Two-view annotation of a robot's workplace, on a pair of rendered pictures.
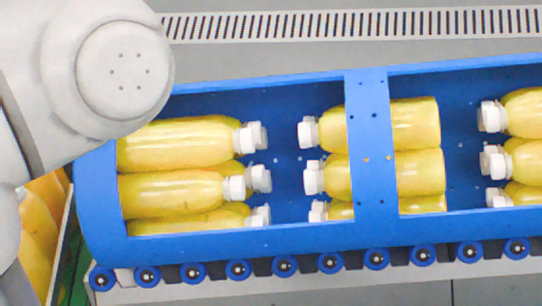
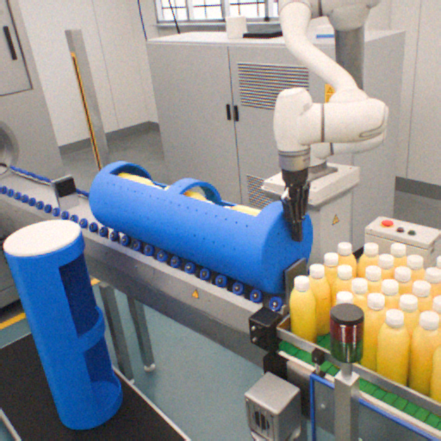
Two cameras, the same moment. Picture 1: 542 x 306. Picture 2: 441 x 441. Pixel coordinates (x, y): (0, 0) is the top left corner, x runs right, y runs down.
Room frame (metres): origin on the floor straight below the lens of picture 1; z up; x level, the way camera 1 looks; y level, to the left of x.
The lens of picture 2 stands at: (2.07, 1.07, 1.84)
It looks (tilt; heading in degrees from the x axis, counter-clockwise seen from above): 26 degrees down; 221
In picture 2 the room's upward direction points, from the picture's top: 6 degrees counter-clockwise
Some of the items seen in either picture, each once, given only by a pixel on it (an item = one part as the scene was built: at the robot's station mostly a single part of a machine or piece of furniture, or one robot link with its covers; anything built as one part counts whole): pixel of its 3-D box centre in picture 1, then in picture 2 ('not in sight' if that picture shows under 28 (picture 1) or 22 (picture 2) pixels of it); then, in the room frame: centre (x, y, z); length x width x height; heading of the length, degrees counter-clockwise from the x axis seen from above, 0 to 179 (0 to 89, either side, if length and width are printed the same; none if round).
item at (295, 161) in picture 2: not in sight; (294, 157); (0.95, 0.40, 1.39); 0.09 x 0.09 x 0.06
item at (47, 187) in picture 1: (41, 193); (318, 301); (1.04, 0.51, 1.00); 0.07 x 0.07 x 0.20
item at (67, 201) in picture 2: not in sight; (66, 193); (0.86, -0.93, 1.00); 0.10 x 0.04 x 0.15; 175
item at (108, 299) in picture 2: not in sight; (117, 336); (0.96, -0.66, 0.31); 0.06 x 0.06 x 0.63; 85
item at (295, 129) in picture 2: not in sight; (297, 118); (0.95, 0.41, 1.50); 0.13 x 0.11 x 0.16; 119
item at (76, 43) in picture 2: not in sight; (110, 192); (0.52, -1.06, 0.85); 0.06 x 0.06 x 1.70; 85
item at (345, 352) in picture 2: not in sight; (346, 342); (1.36, 0.75, 1.18); 0.06 x 0.06 x 0.05
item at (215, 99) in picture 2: not in sight; (257, 133); (-1.10, -1.17, 0.72); 2.15 x 0.54 x 1.45; 79
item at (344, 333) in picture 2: not in sight; (346, 324); (1.36, 0.75, 1.23); 0.06 x 0.06 x 0.04
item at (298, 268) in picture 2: not in sight; (294, 280); (0.97, 0.40, 0.99); 0.10 x 0.02 x 0.12; 175
